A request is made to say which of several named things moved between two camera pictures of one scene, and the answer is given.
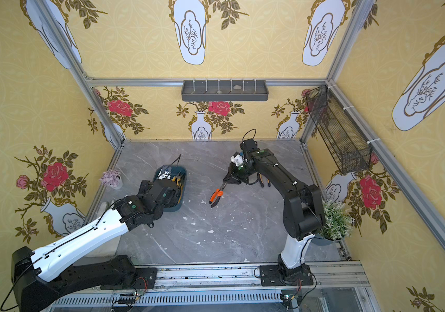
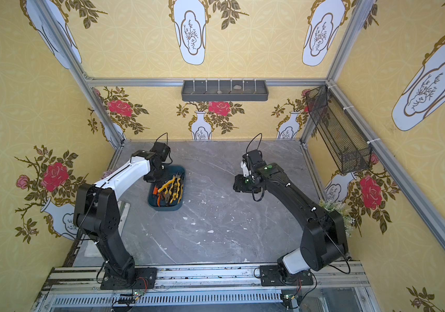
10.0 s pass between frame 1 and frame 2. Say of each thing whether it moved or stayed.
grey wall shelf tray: stayed
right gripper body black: moved
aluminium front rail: stayed
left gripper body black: moved
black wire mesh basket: stayed
